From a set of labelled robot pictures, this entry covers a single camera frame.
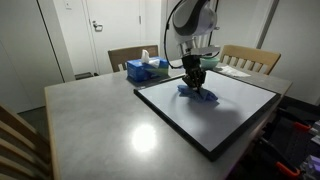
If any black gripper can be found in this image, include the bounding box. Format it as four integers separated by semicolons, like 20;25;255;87
182;55;206;94

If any blue microfiber cloth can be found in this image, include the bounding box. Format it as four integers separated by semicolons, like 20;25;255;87
177;85;218;103

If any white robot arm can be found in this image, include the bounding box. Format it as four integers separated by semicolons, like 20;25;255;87
172;0;220;92

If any black framed whiteboard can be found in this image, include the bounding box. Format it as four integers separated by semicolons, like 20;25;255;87
134;71;280;161

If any green bowl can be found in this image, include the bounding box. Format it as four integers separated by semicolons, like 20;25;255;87
200;57;220;69

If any blue tissue box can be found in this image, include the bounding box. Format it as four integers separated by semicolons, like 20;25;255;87
126;49;169;82

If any light wooden chair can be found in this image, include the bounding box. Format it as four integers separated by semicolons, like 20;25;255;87
220;45;281;75

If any brown wooden chair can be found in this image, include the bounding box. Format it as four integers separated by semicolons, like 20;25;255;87
108;45;158;72

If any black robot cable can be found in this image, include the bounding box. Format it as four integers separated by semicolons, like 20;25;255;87
163;0;188;70

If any red handled clamp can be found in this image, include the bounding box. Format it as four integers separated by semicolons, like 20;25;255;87
278;108;313;133

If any silver door handle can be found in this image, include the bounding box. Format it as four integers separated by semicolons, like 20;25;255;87
92;21;103;32

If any orange handled clamp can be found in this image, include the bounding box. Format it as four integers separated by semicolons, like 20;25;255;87
258;138;301;179

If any wall light switch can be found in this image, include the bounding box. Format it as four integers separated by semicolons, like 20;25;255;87
65;0;72;10

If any dark wooden chair near camera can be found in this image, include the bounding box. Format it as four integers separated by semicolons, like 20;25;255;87
0;105;53;180

